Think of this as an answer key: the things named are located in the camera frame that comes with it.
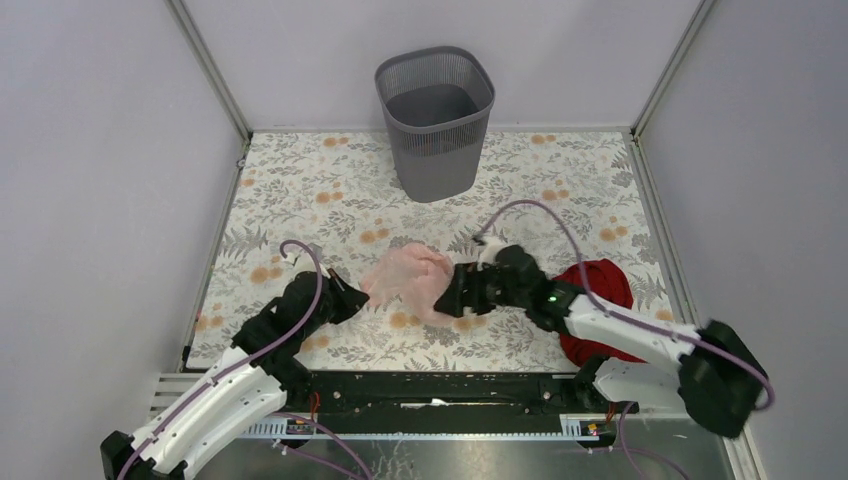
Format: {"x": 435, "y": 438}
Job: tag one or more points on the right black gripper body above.
{"x": 488, "y": 289}

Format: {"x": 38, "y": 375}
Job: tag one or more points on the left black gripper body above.
{"x": 318, "y": 320}

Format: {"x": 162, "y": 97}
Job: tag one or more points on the pink plastic trash bag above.
{"x": 415, "y": 274}

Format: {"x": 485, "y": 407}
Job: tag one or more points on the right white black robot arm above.
{"x": 708, "y": 372}

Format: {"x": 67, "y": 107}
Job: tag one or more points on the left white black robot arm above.
{"x": 255, "y": 376}

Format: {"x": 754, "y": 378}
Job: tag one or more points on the grey plastic trash bin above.
{"x": 436, "y": 104}

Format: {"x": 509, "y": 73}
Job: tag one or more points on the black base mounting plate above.
{"x": 449, "y": 396}

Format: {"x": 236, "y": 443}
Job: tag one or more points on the red cloth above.
{"x": 609, "y": 282}

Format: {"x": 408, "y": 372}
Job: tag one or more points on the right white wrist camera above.
{"x": 488, "y": 247}

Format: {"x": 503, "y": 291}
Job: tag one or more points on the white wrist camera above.
{"x": 301, "y": 261}
{"x": 488, "y": 247}

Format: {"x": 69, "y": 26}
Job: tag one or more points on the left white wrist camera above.
{"x": 301, "y": 261}

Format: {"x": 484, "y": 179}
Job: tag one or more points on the grey slotted cable duct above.
{"x": 534, "y": 428}

